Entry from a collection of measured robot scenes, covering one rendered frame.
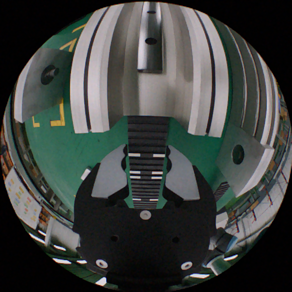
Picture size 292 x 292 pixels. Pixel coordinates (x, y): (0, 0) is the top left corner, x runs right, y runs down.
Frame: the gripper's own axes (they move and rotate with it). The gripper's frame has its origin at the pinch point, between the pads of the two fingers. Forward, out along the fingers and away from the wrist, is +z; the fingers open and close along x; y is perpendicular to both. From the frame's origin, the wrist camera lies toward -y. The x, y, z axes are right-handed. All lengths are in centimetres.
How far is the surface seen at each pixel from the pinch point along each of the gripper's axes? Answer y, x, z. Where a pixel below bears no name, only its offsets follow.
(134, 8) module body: -21.0, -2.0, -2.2
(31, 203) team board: 149, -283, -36
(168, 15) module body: -18.5, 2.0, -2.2
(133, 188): 8.3, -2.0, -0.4
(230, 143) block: -1.0, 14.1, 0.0
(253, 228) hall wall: 477, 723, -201
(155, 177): 5.6, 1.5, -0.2
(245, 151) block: -1.8, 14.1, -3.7
